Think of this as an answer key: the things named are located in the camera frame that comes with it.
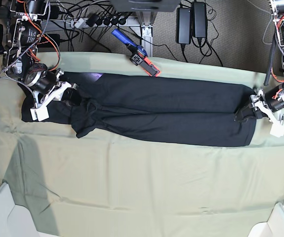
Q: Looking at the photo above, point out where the black power adapter left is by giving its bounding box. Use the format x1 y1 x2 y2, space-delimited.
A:
38 34 61 48

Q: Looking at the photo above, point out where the white bin corner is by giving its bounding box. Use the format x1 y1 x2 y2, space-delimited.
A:
248 202 284 237
0 183 39 237

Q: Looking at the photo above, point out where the blue orange bar clamp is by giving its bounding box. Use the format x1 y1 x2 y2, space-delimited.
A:
112 29 161 77

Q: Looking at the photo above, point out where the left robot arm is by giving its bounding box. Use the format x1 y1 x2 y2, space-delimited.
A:
235 0 284 125

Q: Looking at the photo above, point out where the black power brick pair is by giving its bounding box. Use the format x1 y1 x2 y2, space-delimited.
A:
176 1 208 47

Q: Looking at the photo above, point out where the white cable on floor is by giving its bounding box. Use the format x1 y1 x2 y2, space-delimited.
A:
247 0 281 46

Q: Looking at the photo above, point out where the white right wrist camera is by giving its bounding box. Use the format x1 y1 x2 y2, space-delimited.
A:
30 81 72 121

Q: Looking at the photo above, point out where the dark navy T-shirt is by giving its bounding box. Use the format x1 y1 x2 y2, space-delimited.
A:
20 71 259 148

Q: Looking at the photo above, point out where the light green table cloth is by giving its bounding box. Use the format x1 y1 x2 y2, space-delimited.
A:
0 56 284 237

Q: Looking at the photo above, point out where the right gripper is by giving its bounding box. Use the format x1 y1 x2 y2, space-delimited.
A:
24 69 82 106

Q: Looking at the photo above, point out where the white bin right corner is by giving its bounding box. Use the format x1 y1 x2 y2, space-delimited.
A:
248 202 284 237

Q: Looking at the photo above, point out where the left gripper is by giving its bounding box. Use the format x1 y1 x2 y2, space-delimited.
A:
234 83 284 123

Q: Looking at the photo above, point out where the white bin left corner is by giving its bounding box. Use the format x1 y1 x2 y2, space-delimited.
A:
0 183 39 237

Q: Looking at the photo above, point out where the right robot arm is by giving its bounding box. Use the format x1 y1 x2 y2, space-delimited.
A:
0 0 81 108

